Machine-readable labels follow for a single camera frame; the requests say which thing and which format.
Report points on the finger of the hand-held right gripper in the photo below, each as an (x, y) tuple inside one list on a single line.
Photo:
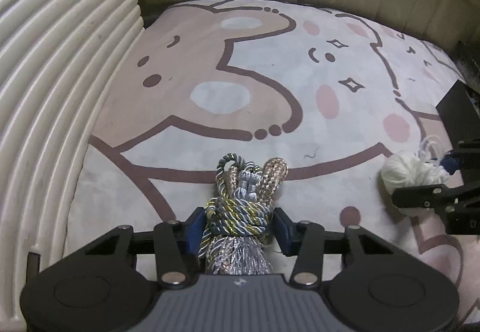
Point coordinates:
[(450, 163), (423, 196)]

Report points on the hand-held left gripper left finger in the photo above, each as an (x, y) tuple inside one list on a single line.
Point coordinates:
[(195, 230)]

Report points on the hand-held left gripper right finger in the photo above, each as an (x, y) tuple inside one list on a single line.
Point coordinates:
[(285, 232)]

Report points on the white yarn ball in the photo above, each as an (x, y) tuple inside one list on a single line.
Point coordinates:
[(403, 172)]

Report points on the black cardboard box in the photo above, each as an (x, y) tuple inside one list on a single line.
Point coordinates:
[(459, 110)]

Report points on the black wrapped bottle case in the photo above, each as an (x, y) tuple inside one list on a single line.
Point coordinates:
[(468, 61)]

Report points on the printed cartoon blanket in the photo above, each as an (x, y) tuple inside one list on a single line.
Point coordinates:
[(225, 91)]

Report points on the white ribbed suitcase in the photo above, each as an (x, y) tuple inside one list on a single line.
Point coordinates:
[(56, 91)]

